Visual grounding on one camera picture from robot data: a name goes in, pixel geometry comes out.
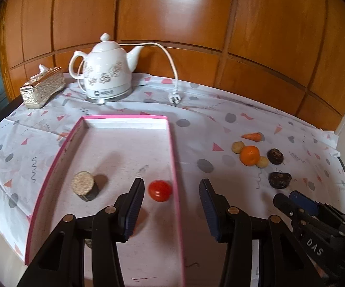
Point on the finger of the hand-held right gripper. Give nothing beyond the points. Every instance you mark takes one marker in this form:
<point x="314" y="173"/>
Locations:
<point x="286" y="206"/>
<point x="304" y="201"/>

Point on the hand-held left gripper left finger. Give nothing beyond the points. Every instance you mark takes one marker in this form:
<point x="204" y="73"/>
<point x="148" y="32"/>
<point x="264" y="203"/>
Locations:
<point x="133" y="209"/>

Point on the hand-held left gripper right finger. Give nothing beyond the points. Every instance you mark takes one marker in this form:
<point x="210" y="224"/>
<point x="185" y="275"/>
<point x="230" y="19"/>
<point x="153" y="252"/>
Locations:
<point x="209" y="212"/>

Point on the dark brown round fruit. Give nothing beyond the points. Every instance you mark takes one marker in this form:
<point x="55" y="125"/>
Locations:
<point x="275" y="156"/>
<point x="279" y="180"/>

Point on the small yellow potato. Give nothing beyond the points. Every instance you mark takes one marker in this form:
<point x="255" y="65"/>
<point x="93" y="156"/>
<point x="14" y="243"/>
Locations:
<point x="262" y="162"/>
<point x="238" y="147"/>

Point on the pink shallow tray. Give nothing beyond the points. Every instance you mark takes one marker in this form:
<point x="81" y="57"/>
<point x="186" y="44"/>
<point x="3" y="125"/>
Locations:
<point x="124" y="155"/>

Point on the orange mandarin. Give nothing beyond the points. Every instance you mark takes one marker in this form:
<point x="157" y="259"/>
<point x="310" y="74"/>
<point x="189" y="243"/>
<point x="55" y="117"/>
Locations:
<point x="249" y="156"/>

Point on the orange carrot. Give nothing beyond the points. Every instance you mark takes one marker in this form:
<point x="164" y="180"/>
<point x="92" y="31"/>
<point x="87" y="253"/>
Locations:
<point x="251" y="137"/>

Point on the red tomato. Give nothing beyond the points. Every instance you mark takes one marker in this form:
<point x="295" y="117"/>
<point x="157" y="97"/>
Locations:
<point x="159" y="190"/>

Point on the cork-topped dark cylinder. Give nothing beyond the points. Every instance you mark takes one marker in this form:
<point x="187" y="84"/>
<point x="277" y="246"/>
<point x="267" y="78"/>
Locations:
<point x="84" y="185"/>

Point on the white patterned tablecloth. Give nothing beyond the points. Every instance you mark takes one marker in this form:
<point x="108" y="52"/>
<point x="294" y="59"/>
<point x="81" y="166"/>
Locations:
<point x="208" y="119"/>

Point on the white floral electric kettle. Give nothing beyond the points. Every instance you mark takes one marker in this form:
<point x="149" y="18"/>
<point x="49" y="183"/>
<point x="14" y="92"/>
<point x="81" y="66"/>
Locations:
<point x="106" y="71"/>

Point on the ornate cream tissue box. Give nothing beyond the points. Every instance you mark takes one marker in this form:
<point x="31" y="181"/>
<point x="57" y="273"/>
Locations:
<point x="42" y="88"/>

